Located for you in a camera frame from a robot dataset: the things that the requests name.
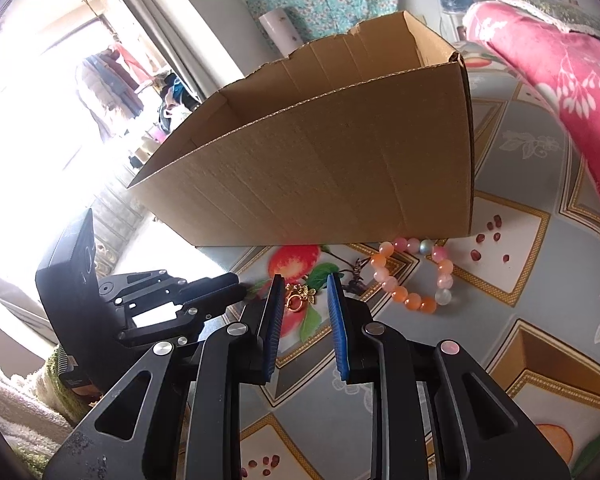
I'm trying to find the metal window railing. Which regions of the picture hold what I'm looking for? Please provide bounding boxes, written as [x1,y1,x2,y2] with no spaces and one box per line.
[92,180,151,273]

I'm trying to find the person's left forearm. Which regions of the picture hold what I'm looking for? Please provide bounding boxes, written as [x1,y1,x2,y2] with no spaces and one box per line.
[0,345,101,466]

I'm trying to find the grey lace-edged pillow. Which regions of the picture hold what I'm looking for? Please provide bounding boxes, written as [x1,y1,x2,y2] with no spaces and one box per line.
[502,0,600,36]

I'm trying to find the pink floral blanket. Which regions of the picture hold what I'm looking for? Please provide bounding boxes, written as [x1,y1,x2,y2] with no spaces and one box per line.
[462,0,600,243]

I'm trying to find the white paper roll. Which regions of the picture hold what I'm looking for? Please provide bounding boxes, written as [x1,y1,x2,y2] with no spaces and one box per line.
[258,8,303,59]

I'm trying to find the hanging clothes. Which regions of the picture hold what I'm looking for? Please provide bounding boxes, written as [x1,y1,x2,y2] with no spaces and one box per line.
[77,42,157,137]

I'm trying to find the pile of clothes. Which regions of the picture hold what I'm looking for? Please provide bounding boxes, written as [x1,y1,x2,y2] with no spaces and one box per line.
[155,72,202,131]

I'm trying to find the brown cardboard box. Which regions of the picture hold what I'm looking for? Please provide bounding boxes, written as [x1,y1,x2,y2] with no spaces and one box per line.
[126,10,476,249]

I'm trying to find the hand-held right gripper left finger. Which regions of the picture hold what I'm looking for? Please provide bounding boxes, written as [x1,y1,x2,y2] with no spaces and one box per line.
[42,274,286,480]

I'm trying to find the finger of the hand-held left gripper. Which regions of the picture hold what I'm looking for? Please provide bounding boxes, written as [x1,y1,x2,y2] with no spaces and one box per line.
[97,270,241,311]
[116,300,231,349]

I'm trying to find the gold charm keychain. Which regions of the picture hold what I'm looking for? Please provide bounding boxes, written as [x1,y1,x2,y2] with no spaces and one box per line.
[285,282,317,313]

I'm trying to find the orange pink bead bracelet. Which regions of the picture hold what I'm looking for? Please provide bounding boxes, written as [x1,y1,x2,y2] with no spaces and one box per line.
[372,237,456,314]

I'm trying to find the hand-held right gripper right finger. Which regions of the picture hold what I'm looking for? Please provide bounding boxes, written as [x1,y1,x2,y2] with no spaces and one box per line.
[326,272,573,480]

